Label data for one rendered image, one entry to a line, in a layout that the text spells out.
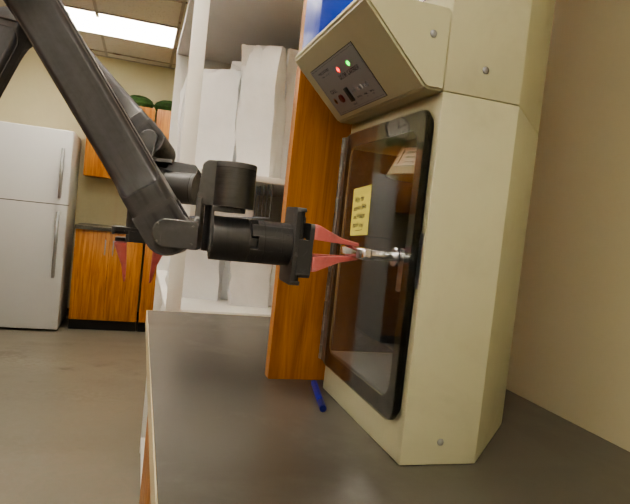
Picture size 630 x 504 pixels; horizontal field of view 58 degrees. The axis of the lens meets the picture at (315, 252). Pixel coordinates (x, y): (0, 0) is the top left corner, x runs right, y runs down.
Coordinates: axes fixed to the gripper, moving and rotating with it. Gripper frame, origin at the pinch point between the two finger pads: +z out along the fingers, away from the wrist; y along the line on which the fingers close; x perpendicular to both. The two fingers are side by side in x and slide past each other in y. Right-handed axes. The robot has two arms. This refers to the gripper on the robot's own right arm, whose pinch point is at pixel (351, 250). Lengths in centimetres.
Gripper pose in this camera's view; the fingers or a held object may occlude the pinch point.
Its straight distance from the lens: 79.7
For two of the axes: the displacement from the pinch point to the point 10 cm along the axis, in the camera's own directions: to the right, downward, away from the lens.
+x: -2.8, -0.8, 9.6
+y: 1.1, -9.9, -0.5
